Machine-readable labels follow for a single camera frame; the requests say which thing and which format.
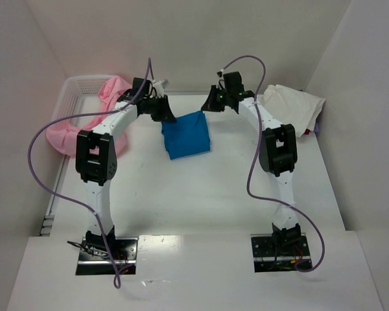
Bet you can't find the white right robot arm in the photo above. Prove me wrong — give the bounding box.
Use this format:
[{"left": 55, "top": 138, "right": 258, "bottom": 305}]
[{"left": 201, "top": 71, "right": 301, "bottom": 255}]

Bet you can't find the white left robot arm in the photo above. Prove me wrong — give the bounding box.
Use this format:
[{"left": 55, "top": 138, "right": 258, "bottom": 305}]
[{"left": 75, "top": 78, "right": 176, "bottom": 252}]

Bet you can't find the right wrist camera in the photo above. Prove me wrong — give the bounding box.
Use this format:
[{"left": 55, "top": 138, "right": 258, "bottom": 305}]
[{"left": 216, "top": 70, "right": 225, "bottom": 89}]

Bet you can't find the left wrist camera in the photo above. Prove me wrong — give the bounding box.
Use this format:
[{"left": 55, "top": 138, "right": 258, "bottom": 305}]
[{"left": 152, "top": 79, "right": 169, "bottom": 98}]

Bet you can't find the white folded t shirt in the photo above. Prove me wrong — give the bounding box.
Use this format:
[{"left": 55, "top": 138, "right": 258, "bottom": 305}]
[{"left": 263, "top": 84, "right": 325, "bottom": 137}]

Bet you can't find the blue t shirt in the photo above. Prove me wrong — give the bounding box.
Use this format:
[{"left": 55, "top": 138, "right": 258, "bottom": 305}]
[{"left": 161, "top": 111, "right": 211, "bottom": 160}]

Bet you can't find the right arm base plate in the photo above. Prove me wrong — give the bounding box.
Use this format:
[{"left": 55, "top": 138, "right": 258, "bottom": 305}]
[{"left": 251, "top": 234, "right": 312, "bottom": 273}]

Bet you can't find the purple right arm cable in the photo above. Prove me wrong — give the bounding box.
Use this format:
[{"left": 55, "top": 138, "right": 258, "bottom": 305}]
[{"left": 220, "top": 56, "right": 327, "bottom": 273}]

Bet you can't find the white plastic basket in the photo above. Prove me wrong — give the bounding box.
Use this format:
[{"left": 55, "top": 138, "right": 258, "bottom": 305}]
[{"left": 51, "top": 75, "right": 112, "bottom": 121}]

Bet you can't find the pink t shirt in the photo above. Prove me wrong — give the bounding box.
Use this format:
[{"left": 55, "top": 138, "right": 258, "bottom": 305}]
[{"left": 45, "top": 76, "right": 131, "bottom": 157}]

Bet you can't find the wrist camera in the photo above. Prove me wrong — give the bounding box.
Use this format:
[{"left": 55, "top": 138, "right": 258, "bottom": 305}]
[
  {"left": 216, "top": 70, "right": 225, "bottom": 89},
  {"left": 152, "top": 79, "right": 169, "bottom": 98}
]

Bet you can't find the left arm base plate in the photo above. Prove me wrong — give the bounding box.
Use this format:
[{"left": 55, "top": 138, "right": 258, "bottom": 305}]
[{"left": 75, "top": 237, "right": 138, "bottom": 276}]

